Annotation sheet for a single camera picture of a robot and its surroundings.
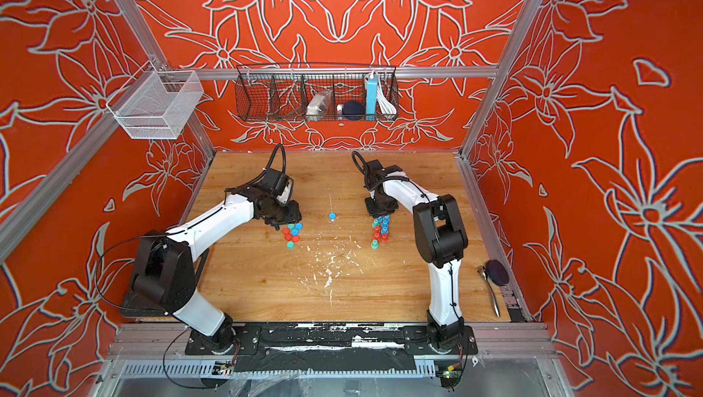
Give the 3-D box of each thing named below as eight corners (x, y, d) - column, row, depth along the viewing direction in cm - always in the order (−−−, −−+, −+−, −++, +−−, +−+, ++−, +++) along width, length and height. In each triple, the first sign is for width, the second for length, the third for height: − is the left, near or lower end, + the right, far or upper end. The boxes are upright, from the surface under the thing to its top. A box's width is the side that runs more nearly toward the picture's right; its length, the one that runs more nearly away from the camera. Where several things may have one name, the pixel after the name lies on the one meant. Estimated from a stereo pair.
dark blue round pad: (491, 285, 84) (495, 282, 82) (483, 264, 89) (487, 260, 87) (507, 285, 84) (511, 282, 82) (499, 264, 89) (503, 260, 87)
